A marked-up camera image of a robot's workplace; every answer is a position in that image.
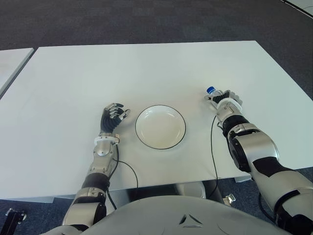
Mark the white round base under table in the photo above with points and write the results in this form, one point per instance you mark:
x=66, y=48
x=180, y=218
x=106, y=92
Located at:
x=193, y=189

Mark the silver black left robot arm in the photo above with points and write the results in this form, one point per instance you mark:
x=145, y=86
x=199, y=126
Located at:
x=101, y=149

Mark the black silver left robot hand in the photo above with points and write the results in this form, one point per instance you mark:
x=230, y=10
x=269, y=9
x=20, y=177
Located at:
x=109, y=122

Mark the clear water bottle blue cap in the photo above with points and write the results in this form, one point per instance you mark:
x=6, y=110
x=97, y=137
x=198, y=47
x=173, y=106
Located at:
x=210, y=90

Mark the white plate with black rim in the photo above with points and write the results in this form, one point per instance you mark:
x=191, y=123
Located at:
x=160, y=127

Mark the white neighbouring table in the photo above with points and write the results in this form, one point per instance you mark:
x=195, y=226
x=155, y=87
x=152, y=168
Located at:
x=12, y=63

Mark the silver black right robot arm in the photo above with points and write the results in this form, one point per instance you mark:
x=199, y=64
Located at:
x=256, y=147

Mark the grey robot torso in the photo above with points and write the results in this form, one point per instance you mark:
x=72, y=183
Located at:
x=171, y=215

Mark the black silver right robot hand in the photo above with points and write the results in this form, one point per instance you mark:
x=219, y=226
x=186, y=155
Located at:
x=217, y=99

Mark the black metal clamp silver knobs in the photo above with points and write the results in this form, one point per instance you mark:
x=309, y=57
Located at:
x=14, y=220

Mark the small silver metal bracket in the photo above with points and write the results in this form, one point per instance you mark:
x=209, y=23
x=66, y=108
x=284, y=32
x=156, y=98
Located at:
x=230, y=198

